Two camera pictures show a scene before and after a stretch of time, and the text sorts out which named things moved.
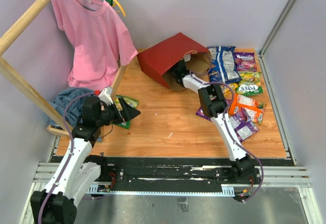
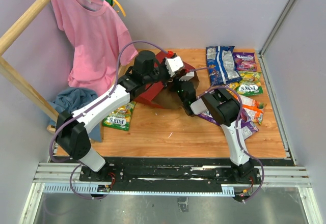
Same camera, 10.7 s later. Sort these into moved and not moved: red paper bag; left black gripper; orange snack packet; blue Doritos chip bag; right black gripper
Moved: red paper bag; right black gripper; left black gripper
Not moved: orange snack packet; blue Doritos chip bag
